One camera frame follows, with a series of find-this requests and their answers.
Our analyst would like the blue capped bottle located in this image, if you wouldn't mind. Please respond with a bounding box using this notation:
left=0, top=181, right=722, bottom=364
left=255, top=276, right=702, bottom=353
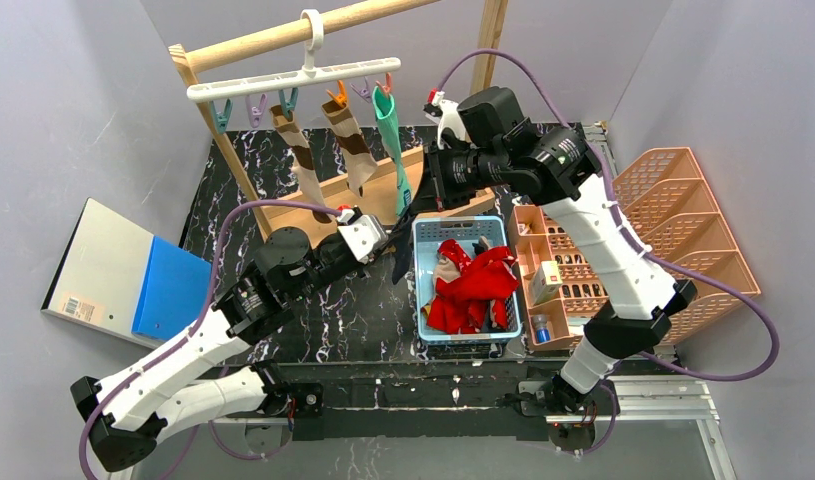
left=530, top=314, right=551, bottom=344

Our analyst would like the light blue perforated basket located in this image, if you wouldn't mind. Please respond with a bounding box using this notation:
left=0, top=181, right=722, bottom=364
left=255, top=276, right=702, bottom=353
left=412, top=216, right=522, bottom=346

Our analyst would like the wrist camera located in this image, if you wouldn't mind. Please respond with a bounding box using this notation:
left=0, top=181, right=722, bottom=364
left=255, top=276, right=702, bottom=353
left=423, top=88, right=469, bottom=149
left=336, top=205, right=388, bottom=264

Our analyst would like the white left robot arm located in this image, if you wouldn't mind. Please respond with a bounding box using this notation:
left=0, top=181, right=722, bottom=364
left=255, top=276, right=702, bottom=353
left=70, top=216, right=412, bottom=472

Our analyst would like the dark navy sock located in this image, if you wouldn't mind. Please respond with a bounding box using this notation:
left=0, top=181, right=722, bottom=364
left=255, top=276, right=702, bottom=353
left=391, top=229, right=413, bottom=285

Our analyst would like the red sock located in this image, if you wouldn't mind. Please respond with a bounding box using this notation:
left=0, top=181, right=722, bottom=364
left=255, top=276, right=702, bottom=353
left=422, top=238, right=519, bottom=335

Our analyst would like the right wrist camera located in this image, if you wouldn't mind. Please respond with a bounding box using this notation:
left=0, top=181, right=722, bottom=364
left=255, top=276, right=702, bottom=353
left=423, top=88, right=469, bottom=149

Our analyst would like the peach plastic desk organizer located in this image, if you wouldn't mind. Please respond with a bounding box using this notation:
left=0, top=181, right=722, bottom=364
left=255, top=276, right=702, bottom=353
left=508, top=147, right=761, bottom=352

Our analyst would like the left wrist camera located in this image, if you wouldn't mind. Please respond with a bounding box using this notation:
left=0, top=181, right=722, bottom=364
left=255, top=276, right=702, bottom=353
left=336, top=205, right=388, bottom=264

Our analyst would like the coral clothespin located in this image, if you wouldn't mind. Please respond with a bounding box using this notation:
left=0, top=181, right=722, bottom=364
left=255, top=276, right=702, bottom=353
left=376, top=72, right=392, bottom=97

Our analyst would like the lilac clothespin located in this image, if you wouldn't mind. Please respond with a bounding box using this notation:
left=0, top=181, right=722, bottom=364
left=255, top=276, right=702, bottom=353
left=350, top=77, right=373, bottom=103
left=245, top=93, right=268, bottom=129

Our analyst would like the teal clothespin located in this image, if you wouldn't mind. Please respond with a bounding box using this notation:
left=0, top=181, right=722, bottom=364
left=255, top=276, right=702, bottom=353
left=278, top=87, right=299, bottom=120
left=208, top=99, right=233, bottom=134

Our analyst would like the teal clothespin far left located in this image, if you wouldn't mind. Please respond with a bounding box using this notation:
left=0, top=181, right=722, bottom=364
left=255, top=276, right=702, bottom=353
left=208, top=99, right=233, bottom=134

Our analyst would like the beige brown sock left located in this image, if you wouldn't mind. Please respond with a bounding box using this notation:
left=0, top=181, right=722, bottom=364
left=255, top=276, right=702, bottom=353
left=270, top=104, right=326, bottom=207

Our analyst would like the wooden drying rack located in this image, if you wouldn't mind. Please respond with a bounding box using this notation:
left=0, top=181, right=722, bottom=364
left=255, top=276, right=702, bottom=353
left=168, top=1, right=509, bottom=240

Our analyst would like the beige brown sock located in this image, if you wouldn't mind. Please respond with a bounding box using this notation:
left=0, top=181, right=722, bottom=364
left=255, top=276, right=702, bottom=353
left=270, top=104, right=326, bottom=207
left=321, top=100, right=378, bottom=198

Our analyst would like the white plastic clip hanger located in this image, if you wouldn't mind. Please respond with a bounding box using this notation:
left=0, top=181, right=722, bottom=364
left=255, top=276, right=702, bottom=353
left=187, top=9, right=401, bottom=103

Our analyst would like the grey metal rail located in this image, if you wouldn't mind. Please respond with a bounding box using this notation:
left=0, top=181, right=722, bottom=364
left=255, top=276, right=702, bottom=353
left=582, top=121, right=618, bottom=178

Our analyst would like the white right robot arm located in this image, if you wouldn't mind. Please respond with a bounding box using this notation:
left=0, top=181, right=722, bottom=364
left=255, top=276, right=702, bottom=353
left=409, top=86, right=697, bottom=403

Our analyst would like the mint green patterned sock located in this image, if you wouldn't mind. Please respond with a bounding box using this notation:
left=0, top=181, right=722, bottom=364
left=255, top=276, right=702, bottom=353
left=372, top=85, right=412, bottom=216

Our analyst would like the orange clothespin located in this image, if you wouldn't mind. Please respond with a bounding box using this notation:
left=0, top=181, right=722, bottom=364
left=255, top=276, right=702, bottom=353
left=327, top=80, right=349, bottom=108

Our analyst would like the beige brown sock right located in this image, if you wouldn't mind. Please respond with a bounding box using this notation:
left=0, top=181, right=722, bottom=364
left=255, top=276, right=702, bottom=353
left=321, top=100, right=378, bottom=198

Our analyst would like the white cardboard box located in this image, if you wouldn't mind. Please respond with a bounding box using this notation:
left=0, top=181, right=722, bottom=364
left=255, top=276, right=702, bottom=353
left=528, top=260, right=563, bottom=306

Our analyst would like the beige sock in basket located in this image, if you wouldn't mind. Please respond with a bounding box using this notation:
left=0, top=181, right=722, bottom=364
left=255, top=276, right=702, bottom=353
left=433, top=256, right=461, bottom=286

